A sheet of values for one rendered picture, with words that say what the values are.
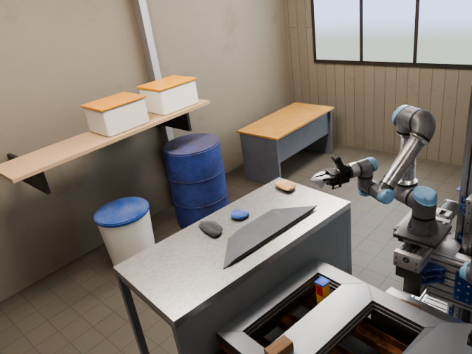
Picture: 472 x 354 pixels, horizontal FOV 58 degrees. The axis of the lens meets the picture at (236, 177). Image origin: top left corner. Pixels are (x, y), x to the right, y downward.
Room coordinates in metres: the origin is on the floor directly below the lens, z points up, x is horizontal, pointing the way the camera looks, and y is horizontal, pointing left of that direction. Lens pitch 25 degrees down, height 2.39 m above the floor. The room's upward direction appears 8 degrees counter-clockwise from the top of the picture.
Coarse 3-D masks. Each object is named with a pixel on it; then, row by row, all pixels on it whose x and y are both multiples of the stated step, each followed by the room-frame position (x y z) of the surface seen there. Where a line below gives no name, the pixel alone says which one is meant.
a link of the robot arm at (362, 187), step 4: (372, 176) 1.89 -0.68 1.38; (360, 180) 1.89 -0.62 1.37; (364, 180) 1.88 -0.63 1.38; (368, 180) 1.87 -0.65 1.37; (372, 180) 1.87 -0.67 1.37; (360, 184) 1.89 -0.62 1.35; (364, 184) 1.87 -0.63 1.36; (368, 184) 1.85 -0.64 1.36; (360, 188) 1.89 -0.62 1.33; (364, 188) 1.86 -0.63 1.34; (368, 188) 1.83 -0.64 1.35; (360, 192) 1.89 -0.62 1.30; (364, 192) 1.88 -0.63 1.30; (364, 196) 1.88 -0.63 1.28
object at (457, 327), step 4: (444, 324) 1.37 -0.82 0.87; (448, 324) 1.37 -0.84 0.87; (452, 324) 1.37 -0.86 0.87; (456, 324) 1.36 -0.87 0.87; (460, 324) 1.36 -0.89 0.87; (452, 328) 1.35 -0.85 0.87; (456, 328) 1.34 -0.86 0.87; (460, 328) 1.34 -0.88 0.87; (464, 328) 1.34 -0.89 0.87; (468, 328) 1.34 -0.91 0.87; (460, 332) 1.32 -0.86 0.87; (464, 332) 1.32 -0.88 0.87; (468, 332) 1.31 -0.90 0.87; (464, 336) 1.29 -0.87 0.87
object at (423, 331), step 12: (324, 276) 1.81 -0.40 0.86; (300, 288) 1.76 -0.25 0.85; (336, 288) 1.74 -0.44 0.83; (288, 300) 1.69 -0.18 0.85; (372, 300) 1.59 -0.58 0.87; (276, 312) 1.64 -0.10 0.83; (360, 312) 1.53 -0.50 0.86; (384, 312) 1.52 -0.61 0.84; (252, 324) 1.55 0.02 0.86; (264, 324) 1.58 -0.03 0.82; (348, 324) 1.47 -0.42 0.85; (408, 324) 1.43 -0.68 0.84; (336, 336) 1.41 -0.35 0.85; (420, 336) 1.33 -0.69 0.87; (228, 348) 1.46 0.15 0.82; (324, 348) 1.35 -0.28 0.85; (408, 348) 1.28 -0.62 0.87
